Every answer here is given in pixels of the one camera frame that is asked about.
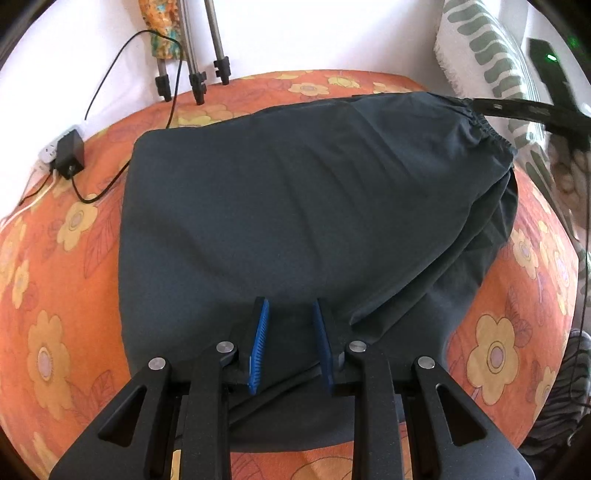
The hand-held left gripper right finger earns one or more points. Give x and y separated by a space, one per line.
323 350

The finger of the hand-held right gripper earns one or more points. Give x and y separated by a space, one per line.
508 108

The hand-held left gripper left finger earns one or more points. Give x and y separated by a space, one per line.
258 346

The dark grey pants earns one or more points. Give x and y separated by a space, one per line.
300 207

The white green patterned pillow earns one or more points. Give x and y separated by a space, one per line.
485 41

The orange floral bed sheet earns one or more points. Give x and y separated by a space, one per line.
69 277

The grey striped cloth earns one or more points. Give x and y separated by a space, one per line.
561 392

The white power strip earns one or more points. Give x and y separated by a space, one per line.
46 154

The metal tripod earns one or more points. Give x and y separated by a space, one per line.
194 60

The colourful patterned cloth roll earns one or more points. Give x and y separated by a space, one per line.
161 27

